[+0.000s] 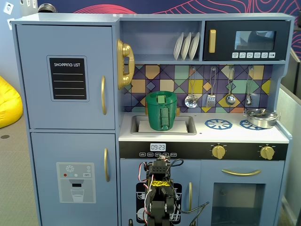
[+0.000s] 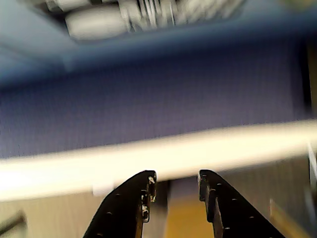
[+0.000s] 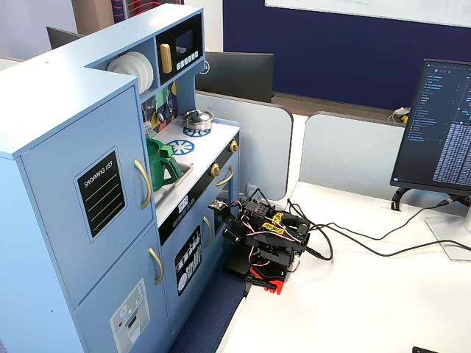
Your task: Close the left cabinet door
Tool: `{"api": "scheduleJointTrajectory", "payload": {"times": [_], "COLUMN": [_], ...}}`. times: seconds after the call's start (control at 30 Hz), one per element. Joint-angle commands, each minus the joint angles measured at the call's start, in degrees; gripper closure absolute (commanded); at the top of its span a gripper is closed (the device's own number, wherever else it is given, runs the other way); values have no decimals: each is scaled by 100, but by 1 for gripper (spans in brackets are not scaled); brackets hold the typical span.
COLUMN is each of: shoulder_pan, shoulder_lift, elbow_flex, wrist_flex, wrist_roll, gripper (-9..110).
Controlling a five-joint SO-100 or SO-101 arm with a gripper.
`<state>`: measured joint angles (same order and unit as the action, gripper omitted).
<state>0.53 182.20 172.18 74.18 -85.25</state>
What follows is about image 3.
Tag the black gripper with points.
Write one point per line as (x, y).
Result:
(231, 229)

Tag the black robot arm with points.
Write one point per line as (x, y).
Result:
(276, 235)

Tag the blue oven door with window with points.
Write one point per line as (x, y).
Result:
(235, 187)

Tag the blue dishwasher cabinet door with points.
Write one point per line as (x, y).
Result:
(184, 220)

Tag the blue lower fridge door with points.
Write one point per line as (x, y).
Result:
(106, 287)

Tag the blue fridge door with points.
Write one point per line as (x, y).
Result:
(106, 287)
(55, 206)

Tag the blue upper fridge door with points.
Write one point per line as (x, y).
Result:
(55, 206)

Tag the black microwave door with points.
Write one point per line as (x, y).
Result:
(184, 44)

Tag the brown wooden cabinet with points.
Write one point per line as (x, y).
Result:
(92, 16)

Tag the gold stove knob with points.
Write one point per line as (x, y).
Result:
(233, 146)
(215, 170)

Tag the steel toy sink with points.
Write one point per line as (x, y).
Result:
(176, 180)

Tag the black flat plate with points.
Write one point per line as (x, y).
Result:
(237, 265)

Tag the grey desk divider panel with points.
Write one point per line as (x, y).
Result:
(349, 154)
(257, 147)

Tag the green plastic pitcher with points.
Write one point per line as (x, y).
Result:
(156, 165)

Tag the red table clamp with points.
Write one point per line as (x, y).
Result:
(274, 285)

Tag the metal pot with lid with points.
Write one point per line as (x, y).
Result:
(198, 118)

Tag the hanging metal ladle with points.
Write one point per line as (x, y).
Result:
(161, 117)

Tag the black monitor seen from behind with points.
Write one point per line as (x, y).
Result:
(239, 73)

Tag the white toy plate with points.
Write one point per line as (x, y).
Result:
(143, 75)
(119, 68)
(151, 79)

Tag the light blue toy kitchen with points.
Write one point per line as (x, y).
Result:
(73, 92)

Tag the computer monitor showing code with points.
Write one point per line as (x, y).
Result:
(434, 128)

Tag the silver monitor stand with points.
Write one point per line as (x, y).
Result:
(452, 242)

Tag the small black monitor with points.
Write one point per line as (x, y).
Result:
(60, 36)

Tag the black flat device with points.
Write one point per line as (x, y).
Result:
(423, 350)

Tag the whiteboard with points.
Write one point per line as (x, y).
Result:
(368, 7)

